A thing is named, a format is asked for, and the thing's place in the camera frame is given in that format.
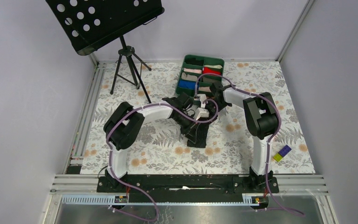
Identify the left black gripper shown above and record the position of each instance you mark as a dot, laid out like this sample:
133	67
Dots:
185	130

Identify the black striped underwear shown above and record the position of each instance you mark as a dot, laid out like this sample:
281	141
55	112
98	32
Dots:
197	137

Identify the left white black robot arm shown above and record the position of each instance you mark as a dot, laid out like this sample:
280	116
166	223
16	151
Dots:
124	125

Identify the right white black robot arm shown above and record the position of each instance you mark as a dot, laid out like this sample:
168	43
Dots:
263	123

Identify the grey rolled cloth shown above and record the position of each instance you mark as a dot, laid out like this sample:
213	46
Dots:
210	80

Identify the light pink rolled cloth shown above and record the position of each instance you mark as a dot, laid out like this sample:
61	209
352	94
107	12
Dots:
204	89

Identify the red rolled cloth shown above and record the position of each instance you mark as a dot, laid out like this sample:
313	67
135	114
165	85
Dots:
211	71

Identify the white rolled cloth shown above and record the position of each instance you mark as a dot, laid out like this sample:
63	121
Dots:
214	66

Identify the green divided organizer tray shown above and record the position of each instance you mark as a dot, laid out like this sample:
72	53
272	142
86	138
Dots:
207	61

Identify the beige rolled cloth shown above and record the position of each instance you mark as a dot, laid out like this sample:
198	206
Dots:
189	77

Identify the black rolled cloth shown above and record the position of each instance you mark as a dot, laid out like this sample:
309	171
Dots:
194	61

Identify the green toy brick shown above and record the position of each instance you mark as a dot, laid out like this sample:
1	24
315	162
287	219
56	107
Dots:
278	157

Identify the purple toy brick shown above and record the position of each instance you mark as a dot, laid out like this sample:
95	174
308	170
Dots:
285	150

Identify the black perforated music stand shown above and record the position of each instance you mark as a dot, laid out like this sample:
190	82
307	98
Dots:
92	24

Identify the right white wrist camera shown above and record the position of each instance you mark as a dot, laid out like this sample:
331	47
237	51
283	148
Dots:
203	100

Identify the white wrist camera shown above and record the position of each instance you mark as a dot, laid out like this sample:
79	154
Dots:
201	113
203	100

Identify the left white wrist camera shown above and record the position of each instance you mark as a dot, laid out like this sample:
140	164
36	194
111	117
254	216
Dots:
201	113

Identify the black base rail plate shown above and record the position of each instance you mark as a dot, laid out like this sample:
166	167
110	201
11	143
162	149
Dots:
186	188

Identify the aluminium frame rails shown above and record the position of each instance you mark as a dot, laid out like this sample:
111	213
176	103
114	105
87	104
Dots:
161	150

